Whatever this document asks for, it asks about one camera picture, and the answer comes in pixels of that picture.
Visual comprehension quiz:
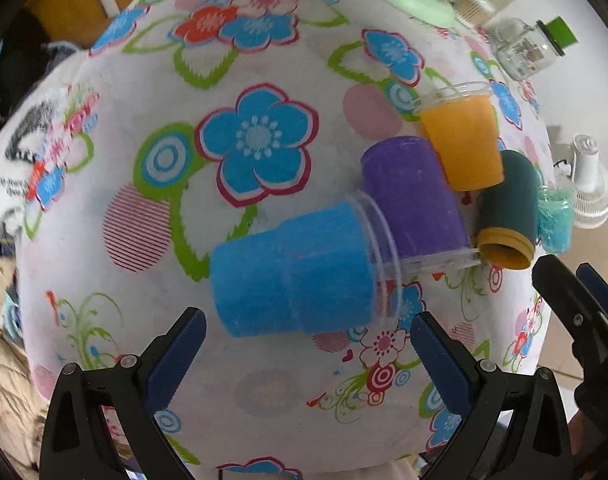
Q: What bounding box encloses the blue plastic cup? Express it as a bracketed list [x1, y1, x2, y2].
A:
[209, 191, 403, 337]

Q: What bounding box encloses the light teal plastic cup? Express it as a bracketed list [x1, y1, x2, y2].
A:
[538, 186, 575, 255]

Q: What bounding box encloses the dark teal yellow-rimmed cup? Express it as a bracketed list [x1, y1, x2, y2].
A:
[476, 150, 539, 271]

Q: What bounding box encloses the purple plastic cup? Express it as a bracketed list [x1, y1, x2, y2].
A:
[360, 136, 480, 273]

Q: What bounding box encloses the orange plastic cup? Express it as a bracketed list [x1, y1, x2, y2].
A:
[418, 81, 505, 192]

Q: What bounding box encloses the white floor fan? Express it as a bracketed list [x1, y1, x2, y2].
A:
[561, 133, 608, 230]

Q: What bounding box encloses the glass jar green lid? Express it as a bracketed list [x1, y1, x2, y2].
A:
[490, 16, 577, 81]

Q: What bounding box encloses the cotton swab container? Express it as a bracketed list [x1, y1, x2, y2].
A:
[450, 0, 497, 28]

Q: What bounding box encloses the floral white tablecloth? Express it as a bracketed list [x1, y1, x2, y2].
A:
[0, 0, 552, 479]

